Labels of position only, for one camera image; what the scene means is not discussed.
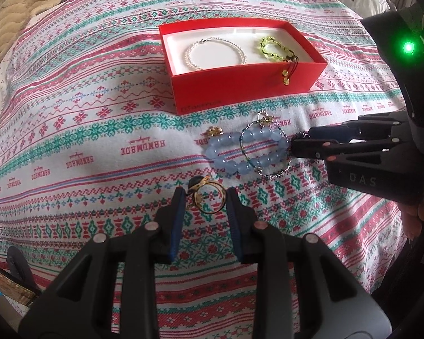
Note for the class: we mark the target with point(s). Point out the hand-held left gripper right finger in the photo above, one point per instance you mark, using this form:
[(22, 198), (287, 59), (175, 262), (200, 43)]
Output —
[(237, 233)]

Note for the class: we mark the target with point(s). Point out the gold hoop bangle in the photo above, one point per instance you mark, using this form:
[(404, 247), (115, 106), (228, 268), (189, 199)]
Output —
[(217, 185)]

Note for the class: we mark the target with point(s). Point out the red cardboard box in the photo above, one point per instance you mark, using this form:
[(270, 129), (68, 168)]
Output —
[(233, 84)]

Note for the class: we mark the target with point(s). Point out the black flower ornament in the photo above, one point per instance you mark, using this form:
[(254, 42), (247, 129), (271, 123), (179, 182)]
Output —
[(195, 183)]

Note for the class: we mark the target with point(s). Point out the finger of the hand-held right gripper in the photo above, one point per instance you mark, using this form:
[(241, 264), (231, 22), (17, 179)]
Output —
[(314, 148), (339, 130)]

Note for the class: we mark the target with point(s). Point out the beige quilted blanket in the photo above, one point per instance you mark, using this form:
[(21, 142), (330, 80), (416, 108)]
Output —
[(17, 10)]

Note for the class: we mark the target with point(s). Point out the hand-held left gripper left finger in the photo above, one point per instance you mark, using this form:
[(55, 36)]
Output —
[(172, 233)]

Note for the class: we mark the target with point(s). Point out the gold brooch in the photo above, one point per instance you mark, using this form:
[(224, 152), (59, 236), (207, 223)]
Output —
[(214, 132)]

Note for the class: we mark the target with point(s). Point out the patterned red green white blanket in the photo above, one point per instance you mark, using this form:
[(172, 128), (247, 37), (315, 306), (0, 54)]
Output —
[(92, 130)]

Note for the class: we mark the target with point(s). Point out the person's right hand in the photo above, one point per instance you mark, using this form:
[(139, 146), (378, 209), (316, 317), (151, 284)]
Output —
[(422, 219)]

